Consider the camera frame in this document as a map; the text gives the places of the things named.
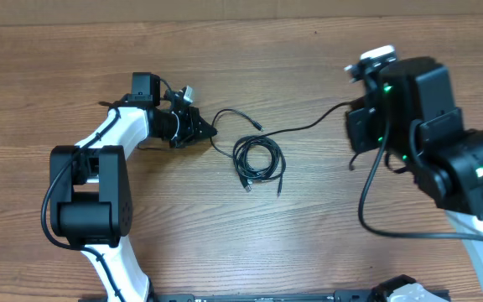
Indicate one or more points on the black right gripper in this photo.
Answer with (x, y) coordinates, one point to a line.
(360, 138)

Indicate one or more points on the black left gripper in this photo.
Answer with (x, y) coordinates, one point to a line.
(190, 118)

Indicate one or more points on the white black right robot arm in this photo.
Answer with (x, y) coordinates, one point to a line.
(408, 111)

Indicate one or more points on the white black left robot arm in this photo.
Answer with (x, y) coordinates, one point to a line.
(88, 205)

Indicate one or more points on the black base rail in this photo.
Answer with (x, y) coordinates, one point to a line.
(342, 295)

